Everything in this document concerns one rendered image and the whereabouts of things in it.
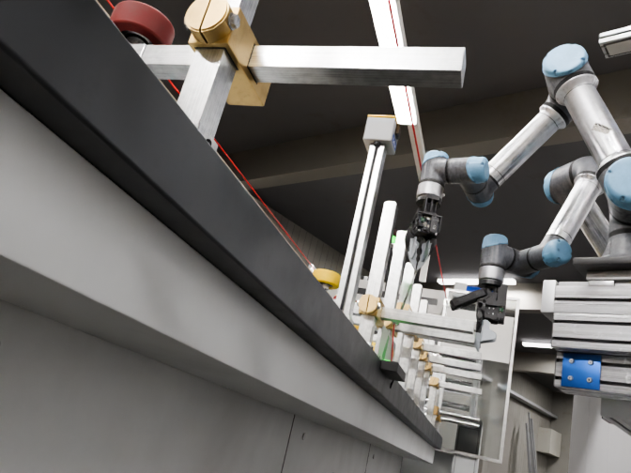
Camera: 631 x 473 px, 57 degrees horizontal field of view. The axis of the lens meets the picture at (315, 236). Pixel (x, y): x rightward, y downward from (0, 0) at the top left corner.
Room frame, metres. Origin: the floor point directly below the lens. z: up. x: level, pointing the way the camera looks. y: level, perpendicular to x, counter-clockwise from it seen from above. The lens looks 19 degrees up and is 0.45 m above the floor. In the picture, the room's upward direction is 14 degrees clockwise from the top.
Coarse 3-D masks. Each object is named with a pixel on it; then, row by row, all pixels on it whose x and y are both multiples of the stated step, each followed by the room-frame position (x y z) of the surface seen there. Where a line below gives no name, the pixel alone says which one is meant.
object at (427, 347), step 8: (376, 336) 2.52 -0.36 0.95; (424, 344) 2.45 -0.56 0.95; (432, 344) 2.44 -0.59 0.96; (432, 352) 2.45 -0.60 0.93; (440, 352) 2.42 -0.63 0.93; (448, 352) 2.41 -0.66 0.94; (456, 352) 2.40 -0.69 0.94; (464, 352) 2.39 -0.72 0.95; (472, 352) 2.38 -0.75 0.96; (480, 360) 2.39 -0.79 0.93
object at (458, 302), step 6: (468, 294) 1.66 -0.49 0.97; (474, 294) 1.66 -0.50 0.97; (480, 294) 1.65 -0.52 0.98; (486, 294) 1.65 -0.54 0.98; (450, 300) 1.68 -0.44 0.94; (456, 300) 1.67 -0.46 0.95; (462, 300) 1.67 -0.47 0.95; (468, 300) 1.66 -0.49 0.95; (474, 300) 1.67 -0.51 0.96; (450, 306) 1.70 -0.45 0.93; (456, 306) 1.67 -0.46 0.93; (462, 306) 1.68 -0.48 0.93
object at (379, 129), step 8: (368, 120) 1.23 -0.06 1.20; (376, 120) 1.22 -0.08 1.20; (384, 120) 1.21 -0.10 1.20; (392, 120) 1.20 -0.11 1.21; (368, 128) 1.22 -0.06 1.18; (376, 128) 1.22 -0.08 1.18; (384, 128) 1.21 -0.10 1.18; (392, 128) 1.20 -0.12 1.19; (368, 136) 1.22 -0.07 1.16; (376, 136) 1.22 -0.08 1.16; (384, 136) 1.21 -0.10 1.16; (368, 144) 1.24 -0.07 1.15; (376, 144) 1.22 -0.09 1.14; (384, 144) 1.23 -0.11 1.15; (392, 144) 1.23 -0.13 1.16; (368, 152) 1.28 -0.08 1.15; (392, 152) 1.26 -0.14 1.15
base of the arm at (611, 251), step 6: (624, 228) 1.33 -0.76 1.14; (630, 228) 1.32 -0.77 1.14; (612, 234) 1.36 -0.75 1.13; (618, 234) 1.34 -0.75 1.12; (624, 234) 1.33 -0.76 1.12; (630, 234) 1.32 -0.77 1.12; (612, 240) 1.36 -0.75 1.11; (618, 240) 1.34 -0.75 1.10; (624, 240) 1.32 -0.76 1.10; (630, 240) 1.32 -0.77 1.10; (612, 246) 1.35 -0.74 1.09; (618, 246) 1.33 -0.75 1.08; (624, 246) 1.32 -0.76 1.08; (630, 246) 1.31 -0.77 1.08; (606, 252) 1.37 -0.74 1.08; (612, 252) 1.34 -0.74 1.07; (618, 252) 1.32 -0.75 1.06; (624, 252) 1.31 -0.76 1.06; (630, 252) 1.30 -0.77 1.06
